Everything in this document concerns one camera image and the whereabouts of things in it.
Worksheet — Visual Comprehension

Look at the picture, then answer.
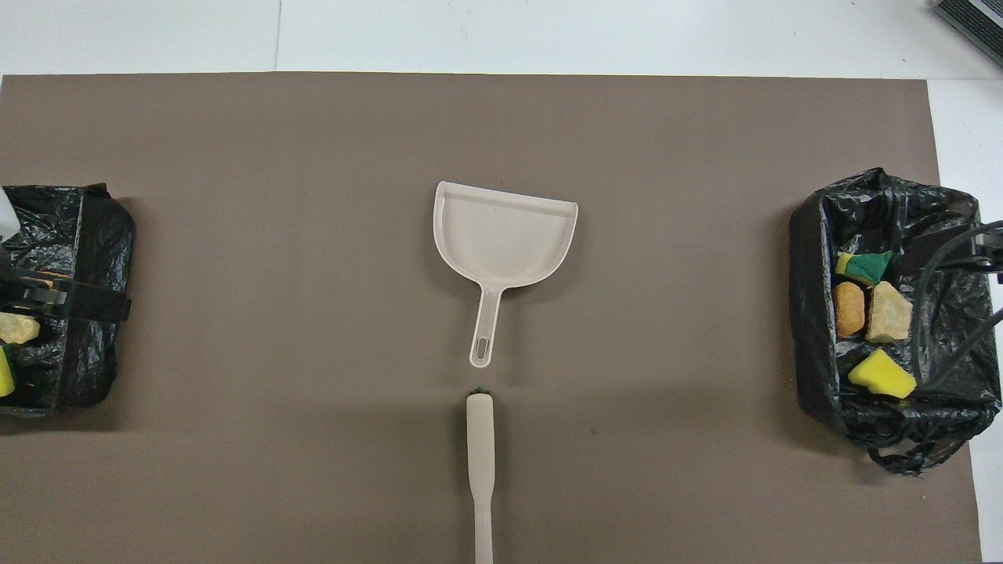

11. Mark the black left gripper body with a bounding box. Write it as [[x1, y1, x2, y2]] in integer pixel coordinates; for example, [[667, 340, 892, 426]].
[[0, 262, 73, 316]]

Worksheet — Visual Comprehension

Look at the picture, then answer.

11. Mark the beige plastic dustpan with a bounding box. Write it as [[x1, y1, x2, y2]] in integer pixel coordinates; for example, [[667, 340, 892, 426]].
[[433, 181, 580, 369]]

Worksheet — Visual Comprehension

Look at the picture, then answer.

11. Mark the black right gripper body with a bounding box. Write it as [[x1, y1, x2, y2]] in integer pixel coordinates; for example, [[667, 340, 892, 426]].
[[972, 222, 1003, 275]]

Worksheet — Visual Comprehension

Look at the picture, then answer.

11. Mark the bin with black bag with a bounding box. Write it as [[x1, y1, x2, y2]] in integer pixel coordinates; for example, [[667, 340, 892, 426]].
[[788, 167, 1003, 477], [0, 183, 136, 418]]

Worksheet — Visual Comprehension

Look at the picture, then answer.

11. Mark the orange-brown oval bread lump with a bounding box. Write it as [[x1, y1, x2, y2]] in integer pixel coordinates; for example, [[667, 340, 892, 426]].
[[833, 281, 867, 339]]

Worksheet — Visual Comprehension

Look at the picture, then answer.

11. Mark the brown table mat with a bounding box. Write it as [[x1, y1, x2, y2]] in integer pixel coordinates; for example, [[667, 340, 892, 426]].
[[0, 72, 984, 564]]

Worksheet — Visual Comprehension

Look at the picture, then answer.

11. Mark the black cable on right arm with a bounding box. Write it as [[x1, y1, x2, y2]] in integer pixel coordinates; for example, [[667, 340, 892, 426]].
[[915, 222, 1003, 392]]

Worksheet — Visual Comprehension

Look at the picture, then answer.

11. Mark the pale beige bread chunk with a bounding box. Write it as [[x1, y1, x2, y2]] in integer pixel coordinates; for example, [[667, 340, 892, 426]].
[[866, 281, 913, 344]]

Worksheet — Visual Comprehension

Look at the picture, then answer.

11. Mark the yellow wedge sponge piece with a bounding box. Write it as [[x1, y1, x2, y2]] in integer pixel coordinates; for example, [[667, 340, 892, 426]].
[[847, 349, 918, 400]]

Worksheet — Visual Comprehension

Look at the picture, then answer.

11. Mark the beige brush with black bristles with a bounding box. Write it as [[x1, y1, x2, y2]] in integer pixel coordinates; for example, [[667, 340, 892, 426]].
[[465, 389, 496, 564]]

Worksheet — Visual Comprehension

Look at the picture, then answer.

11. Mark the green and yellow sponge piece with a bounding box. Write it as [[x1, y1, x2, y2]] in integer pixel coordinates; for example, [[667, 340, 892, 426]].
[[835, 250, 894, 287]]

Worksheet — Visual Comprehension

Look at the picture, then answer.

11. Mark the dark grey ribbed device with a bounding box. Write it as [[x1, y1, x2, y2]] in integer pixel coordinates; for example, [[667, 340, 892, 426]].
[[932, 0, 1003, 70]]

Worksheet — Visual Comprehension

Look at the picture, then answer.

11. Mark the pale yellow bread chunk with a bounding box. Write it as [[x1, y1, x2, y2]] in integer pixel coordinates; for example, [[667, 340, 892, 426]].
[[0, 312, 41, 346]]

